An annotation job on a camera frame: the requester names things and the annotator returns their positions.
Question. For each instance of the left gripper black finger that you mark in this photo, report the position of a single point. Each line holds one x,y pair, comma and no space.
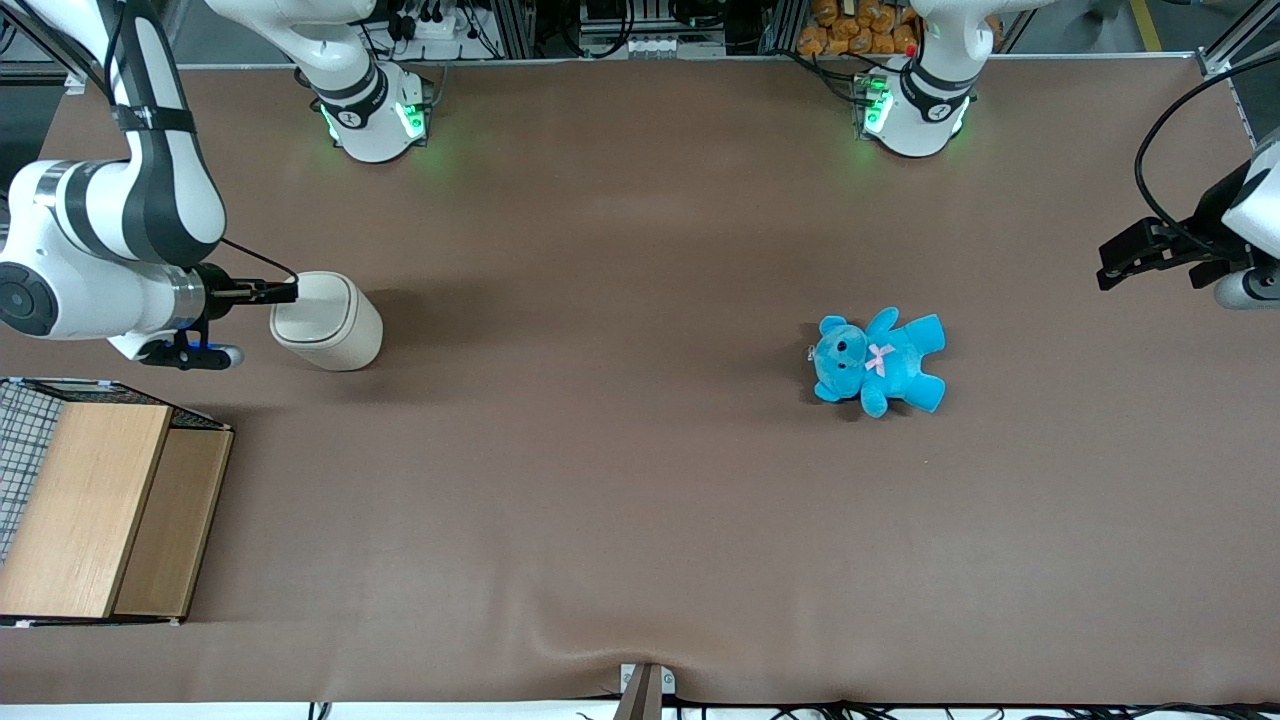
1135,250
1212,274

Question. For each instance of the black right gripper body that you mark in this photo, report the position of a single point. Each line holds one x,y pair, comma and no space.
213,288

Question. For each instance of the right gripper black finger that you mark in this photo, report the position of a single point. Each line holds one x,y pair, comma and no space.
268,297
268,287

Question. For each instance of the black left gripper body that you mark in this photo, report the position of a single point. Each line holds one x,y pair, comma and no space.
1196,246

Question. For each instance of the white trash can with lid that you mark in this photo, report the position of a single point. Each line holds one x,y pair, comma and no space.
335,325

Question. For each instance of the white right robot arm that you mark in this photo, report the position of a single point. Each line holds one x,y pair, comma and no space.
100,220

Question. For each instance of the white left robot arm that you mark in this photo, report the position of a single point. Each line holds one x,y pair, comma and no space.
925,100

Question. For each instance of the blue teddy bear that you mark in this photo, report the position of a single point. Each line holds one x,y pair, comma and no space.
880,360

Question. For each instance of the white power strip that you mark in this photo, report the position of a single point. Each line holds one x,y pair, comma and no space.
440,25

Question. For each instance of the pile of orange plush toys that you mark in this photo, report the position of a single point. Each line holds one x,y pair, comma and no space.
860,25

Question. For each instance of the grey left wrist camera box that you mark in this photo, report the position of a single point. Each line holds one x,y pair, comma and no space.
1250,289

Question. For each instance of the aluminium frame profile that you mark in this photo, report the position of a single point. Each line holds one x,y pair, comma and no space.
1235,40

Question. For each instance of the metal table edge bracket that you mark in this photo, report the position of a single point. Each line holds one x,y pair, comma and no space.
645,692

